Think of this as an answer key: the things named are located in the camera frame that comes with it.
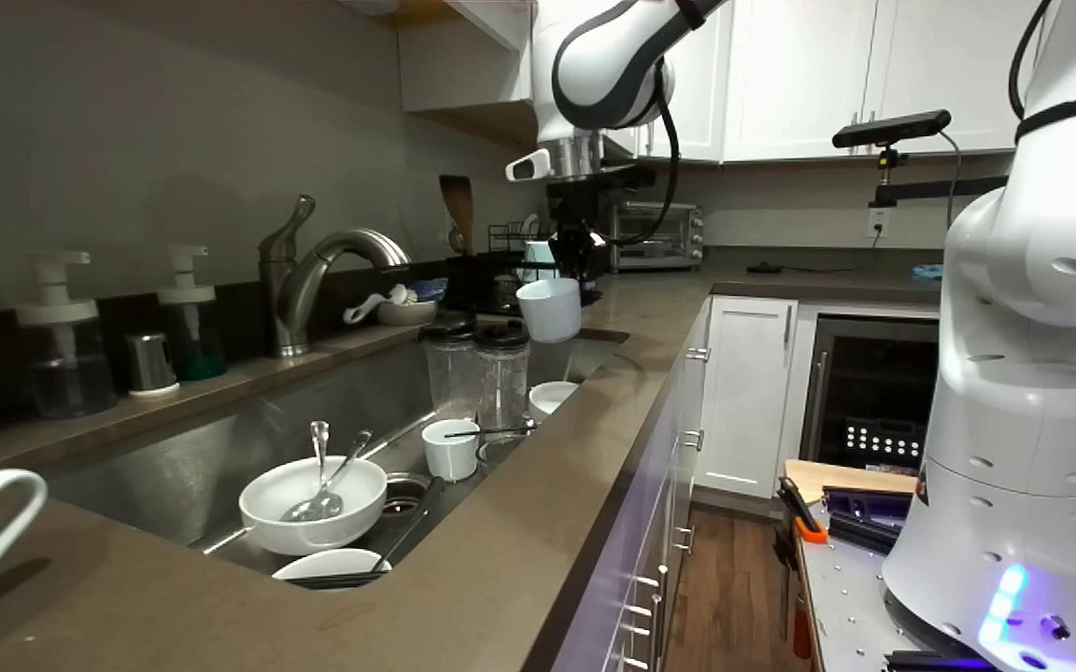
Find steel spoon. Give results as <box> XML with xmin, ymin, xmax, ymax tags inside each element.
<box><xmin>281</xmin><ymin>418</ymin><xmax>352</xmax><ymax>527</ymax></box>

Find black beverage cooler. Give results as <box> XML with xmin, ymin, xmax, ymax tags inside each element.
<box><xmin>794</xmin><ymin>309</ymin><xmax>951</xmax><ymax>475</ymax></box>

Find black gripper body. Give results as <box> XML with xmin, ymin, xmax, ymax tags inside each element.
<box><xmin>545</xmin><ymin>180</ymin><xmax>616</xmax><ymax>261</ymax></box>

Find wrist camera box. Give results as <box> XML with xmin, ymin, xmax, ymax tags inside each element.
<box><xmin>502</xmin><ymin>143</ymin><xmax>568</xmax><ymax>185</ymax></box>

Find green soap dispenser white pump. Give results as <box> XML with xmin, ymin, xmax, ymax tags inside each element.
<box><xmin>152</xmin><ymin>240</ymin><xmax>233</xmax><ymax>384</ymax></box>

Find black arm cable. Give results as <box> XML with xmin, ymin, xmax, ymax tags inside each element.
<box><xmin>635</xmin><ymin>52</ymin><xmax>689</xmax><ymax>245</ymax></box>

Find clear jar black lid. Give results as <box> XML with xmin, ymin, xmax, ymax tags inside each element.
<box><xmin>469</xmin><ymin>318</ymin><xmax>538</xmax><ymax>437</ymax></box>

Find white lower cabinet door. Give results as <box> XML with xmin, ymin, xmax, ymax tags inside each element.
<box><xmin>690</xmin><ymin>289</ymin><xmax>803</xmax><ymax>505</ymax></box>

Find stainless steel sink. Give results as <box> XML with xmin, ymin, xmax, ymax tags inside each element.
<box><xmin>46</xmin><ymin>323</ymin><xmax>635</xmax><ymax>596</ymax></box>

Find clear soap dispenser white pump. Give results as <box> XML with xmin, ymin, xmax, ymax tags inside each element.
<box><xmin>11</xmin><ymin>245</ymin><xmax>116</xmax><ymax>421</ymax></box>

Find white upper cabinets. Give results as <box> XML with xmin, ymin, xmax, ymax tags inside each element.
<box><xmin>397</xmin><ymin>0</ymin><xmax>1025</xmax><ymax>167</ymax></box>

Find black camera on stand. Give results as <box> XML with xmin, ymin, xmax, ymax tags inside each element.
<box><xmin>829</xmin><ymin>103</ymin><xmax>977</xmax><ymax>212</ymax></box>

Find small white cup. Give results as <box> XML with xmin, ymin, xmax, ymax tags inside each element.
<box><xmin>418</xmin><ymin>414</ymin><xmax>489</xmax><ymax>486</ymax></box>

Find white plate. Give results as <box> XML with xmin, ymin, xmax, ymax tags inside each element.
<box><xmin>525</xmin><ymin>375</ymin><xmax>586</xmax><ymax>421</ymax></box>

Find small steel cup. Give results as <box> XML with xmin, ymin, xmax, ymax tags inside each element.
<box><xmin>122</xmin><ymin>328</ymin><xmax>184</xmax><ymax>403</ymax></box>

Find thin black stick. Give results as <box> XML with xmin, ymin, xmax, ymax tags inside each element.
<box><xmin>439</xmin><ymin>421</ymin><xmax>542</xmax><ymax>442</ymax></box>

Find wooden spatula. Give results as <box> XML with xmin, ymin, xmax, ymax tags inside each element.
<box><xmin>438</xmin><ymin>172</ymin><xmax>481</xmax><ymax>261</ymax></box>

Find small white dish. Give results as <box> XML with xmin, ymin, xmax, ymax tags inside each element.
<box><xmin>270</xmin><ymin>545</ymin><xmax>397</xmax><ymax>588</ymax></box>

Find wide white bowl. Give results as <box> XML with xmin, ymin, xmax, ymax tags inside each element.
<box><xmin>235</xmin><ymin>452</ymin><xmax>393</xmax><ymax>559</ymax></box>

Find long steel utensil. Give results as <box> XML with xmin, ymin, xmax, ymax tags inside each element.
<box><xmin>309</xmin><ymin>406</ymin><xmax>449</xmax><ymax>516</ymax></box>

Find sink drain strainer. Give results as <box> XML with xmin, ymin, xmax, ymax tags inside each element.
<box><xmin>380</xmin><ymin>476</ymin><xmax>434</xmax><ymax>517</ymax></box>

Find orange handled tool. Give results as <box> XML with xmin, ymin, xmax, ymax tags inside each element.
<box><xmin>774</xmin><ymin>469</ymin><xmax>838</xmax><ymax>548</ymax></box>

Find small grey bowl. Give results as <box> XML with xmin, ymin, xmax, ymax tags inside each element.
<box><xmin>372</xmin><ymin>294</ymin><xmax>439</xmax><ymax>333</ymax></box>

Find steel toaster oven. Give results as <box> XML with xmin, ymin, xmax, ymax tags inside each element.
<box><xmin>608</xmin><ymin>197</ymin><xmax>711</xmax><ymax>274</ymax></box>

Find grey lower cabinet fronts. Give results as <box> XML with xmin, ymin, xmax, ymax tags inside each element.
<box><xmin>549</xmin><ymin>309</ymin><xmax>711</xmax><ymax>672</ymax></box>

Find brushed steel faucet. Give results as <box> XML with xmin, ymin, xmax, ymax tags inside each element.
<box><xmin>255</xmin><ymin>189</ymin><xmax>416</xmax><ymax>362</ymax></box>

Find wooden board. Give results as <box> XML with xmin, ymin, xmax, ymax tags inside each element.
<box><xmin>781</xmin><ymin>455</ymin><xmax>924</xmax><ymax>505</ymax></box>

